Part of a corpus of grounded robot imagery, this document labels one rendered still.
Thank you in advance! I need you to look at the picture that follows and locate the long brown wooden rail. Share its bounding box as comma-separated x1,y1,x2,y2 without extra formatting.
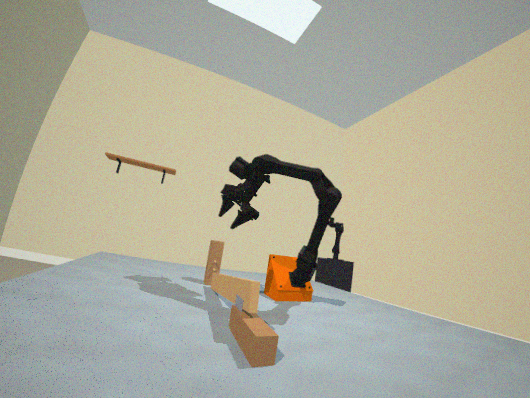
210,272,260,313

